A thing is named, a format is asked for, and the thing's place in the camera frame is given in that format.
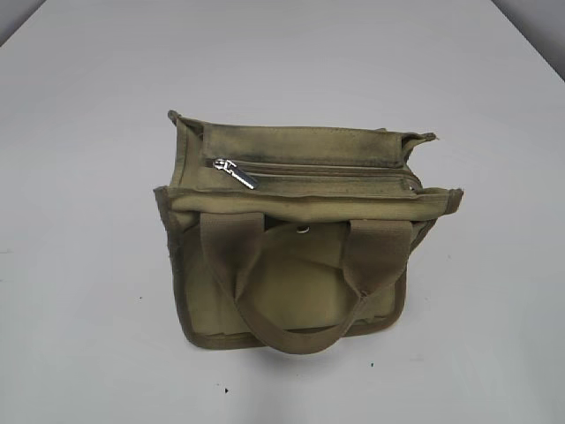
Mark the olive yellow canvas bag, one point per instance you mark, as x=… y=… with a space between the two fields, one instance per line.
x=317 y=252

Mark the silver metal zipper pull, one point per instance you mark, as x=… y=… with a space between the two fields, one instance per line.
x=230 y=168

